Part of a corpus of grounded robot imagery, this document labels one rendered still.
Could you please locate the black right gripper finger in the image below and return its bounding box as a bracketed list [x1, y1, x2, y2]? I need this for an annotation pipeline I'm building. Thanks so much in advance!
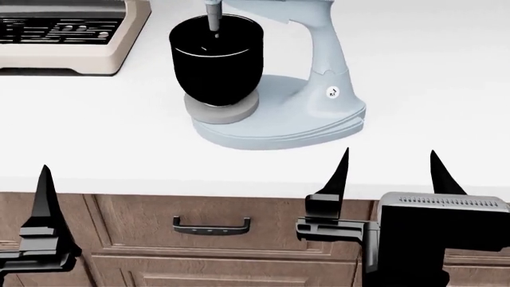
[430, 149, 468, 196]
[304, 146, 351, 221]

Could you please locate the brown wooden cabinet door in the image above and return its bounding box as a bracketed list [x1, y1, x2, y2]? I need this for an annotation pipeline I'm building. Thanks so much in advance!
[88, 254, 362, 287]

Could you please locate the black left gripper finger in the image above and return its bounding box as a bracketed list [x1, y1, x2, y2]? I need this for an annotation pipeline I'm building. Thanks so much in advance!
[18, 164, 83, 257]

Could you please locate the grey mixer attachment shaft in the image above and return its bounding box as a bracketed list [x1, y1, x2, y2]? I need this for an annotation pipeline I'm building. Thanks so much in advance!
[204, 0, 223, 33]

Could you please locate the light blue stand mixer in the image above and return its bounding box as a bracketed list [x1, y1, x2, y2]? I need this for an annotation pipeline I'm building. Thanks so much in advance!
[190, 13, 367, 151]

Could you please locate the wooden cabinet drawer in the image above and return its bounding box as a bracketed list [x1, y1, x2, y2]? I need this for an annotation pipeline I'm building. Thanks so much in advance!
[82, 193, 378, 261]

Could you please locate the light blue stand mixer head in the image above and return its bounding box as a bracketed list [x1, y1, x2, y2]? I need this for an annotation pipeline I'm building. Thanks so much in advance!
[221, 0, 338, 33]

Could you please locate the beige countertop oven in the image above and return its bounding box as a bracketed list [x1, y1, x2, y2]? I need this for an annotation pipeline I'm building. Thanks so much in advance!
[0, 0, 153, 77]

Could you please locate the grey round bowl plate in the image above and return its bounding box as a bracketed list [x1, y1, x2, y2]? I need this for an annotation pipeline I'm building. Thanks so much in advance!
[183, 91, 260, 125]

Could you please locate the black mixing bowl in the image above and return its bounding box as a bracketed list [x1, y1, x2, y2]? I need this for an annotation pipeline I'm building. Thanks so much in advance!
[168, 13, 265, 108]

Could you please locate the dark metal drawer handle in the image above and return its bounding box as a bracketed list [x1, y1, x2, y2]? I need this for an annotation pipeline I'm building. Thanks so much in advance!
[171, 215, 252, 239]

